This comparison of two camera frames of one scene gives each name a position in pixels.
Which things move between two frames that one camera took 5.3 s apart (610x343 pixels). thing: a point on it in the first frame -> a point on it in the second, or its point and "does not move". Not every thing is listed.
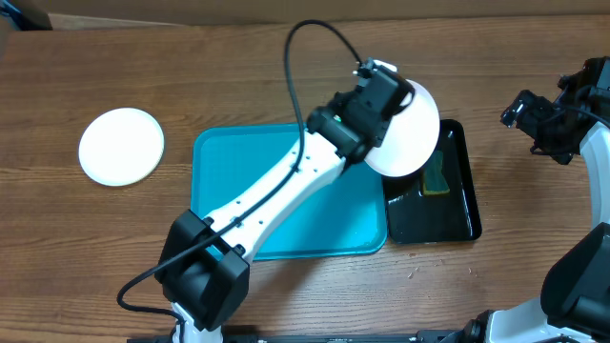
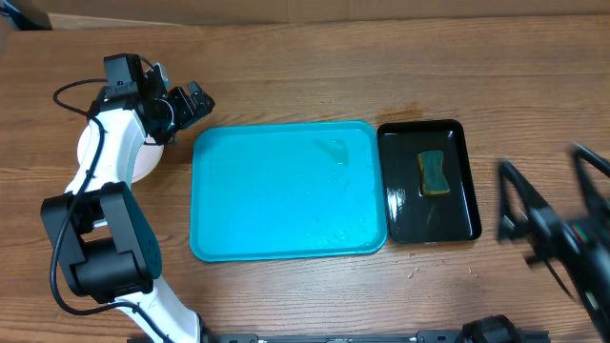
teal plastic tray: x=347 y=218 does not move
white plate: x=409 y=138 -> x=148 y=156
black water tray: x=416 y=217 does not move
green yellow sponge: x=435 y=183 does not move
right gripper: x=536 y=110 -> x=528 y=194
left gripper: x=343 y=102 -> x=188 y=110
